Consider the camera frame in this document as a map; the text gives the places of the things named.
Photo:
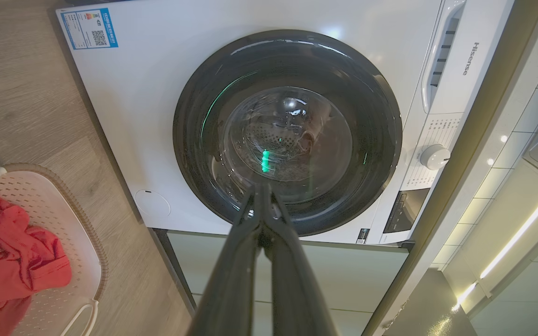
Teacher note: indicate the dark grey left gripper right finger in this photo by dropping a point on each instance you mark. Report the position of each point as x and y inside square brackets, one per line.
[297, 289]

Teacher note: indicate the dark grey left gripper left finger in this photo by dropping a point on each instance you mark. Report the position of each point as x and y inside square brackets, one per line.
[231, 284]

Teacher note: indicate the white perforated laundry basket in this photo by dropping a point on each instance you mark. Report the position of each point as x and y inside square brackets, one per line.
[59, 242]

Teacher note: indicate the round dark washing machine door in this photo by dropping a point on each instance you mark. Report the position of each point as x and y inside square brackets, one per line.
[287, 126]

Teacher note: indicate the brown garment inside drum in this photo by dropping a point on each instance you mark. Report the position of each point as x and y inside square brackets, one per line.
[315, 123]

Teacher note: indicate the white round control knob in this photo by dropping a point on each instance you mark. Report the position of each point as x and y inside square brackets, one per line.
[434, 156]

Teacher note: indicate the white Hisense washing machine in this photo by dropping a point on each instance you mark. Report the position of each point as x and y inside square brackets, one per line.
[157, 93]

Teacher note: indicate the long LED light strip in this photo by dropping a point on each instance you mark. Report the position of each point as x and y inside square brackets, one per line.
[507, 247]

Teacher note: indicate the grey countertop edge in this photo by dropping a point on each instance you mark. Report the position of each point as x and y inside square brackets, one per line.
[465, 154]

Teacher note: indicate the red garment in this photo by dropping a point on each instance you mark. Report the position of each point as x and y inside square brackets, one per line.
[7, 266]

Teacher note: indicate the white detergent drawer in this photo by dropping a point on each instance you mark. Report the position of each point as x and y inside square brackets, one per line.
[442, 51]

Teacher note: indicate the blue energy label sticker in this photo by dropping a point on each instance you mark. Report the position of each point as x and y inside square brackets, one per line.
[89, 28]

